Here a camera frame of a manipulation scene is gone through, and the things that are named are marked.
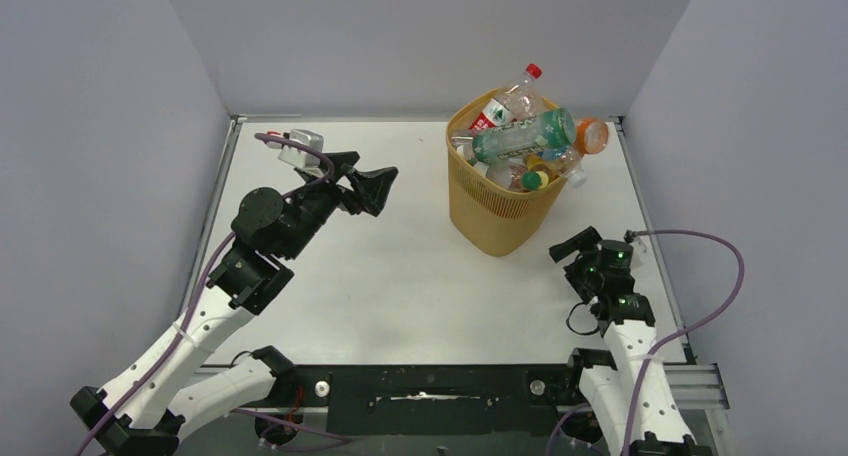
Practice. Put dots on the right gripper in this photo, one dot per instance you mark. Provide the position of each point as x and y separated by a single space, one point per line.
586 240

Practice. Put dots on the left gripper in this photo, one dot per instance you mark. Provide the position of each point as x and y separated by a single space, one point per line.
370 185

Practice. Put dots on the yellow plastic waste bin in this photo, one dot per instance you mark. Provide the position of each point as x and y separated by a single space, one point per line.
497 221

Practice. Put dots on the orange cap bottle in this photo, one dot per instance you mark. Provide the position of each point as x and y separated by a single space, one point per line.
592 136

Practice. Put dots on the green label bottle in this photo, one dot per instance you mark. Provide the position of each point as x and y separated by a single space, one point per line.
551 130

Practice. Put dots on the red label bottle sideways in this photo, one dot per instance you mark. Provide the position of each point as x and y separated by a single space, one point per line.
517 100

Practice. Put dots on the small blue label bottle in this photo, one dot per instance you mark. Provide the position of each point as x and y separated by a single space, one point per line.
567 164

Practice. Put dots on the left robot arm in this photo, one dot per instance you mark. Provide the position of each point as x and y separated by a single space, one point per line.
152 406

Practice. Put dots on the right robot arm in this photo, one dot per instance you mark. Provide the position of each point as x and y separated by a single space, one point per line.
624 384

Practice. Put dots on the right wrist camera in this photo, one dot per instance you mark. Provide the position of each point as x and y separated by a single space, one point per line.
639 249

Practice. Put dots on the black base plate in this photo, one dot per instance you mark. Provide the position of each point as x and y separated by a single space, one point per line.
430 400

